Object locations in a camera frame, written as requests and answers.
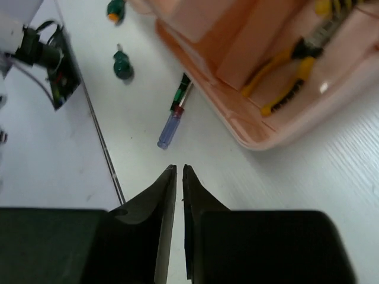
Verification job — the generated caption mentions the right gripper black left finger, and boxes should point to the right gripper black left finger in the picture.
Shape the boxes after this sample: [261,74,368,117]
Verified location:
[1,165,177,283]

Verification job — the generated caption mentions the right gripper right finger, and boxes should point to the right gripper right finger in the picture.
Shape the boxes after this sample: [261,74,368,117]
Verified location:
[182,165,355,283]

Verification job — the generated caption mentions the blue handled small screwdriver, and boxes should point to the blue handled small screwdriver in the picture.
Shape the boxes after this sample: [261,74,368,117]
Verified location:
[157,82,193,150]

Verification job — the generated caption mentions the black green precision screwdriver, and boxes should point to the black green precision screwdriver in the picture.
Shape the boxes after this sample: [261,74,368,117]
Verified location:
[170,73,191,112]

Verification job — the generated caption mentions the stubby dark green screwdriver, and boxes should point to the stubby dark green screwdriver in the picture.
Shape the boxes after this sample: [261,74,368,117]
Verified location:
[113,44,134,80]

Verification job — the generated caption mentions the pink plastic toolbox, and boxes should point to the pink plastic toolbox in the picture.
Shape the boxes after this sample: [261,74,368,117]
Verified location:
[130,1,378,150]

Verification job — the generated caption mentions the yellow long nose pliers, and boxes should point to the yellow long nose pliers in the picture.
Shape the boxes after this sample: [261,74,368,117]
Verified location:
[241,15,346,117]

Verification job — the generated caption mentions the stubby green orange screwdriver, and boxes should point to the stubby green orange screwdriver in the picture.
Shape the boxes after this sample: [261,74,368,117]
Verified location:
[107,0,125,24]

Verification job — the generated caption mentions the yellow black small pliers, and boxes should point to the yellow black small pliers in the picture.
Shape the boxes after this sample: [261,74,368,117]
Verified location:
[314,0,364,16]

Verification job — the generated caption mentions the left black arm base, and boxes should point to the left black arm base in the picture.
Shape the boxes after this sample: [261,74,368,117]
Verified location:
[12,20,81,111]

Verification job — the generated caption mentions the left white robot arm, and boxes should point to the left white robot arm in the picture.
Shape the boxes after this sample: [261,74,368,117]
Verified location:
[1,0,43,79]

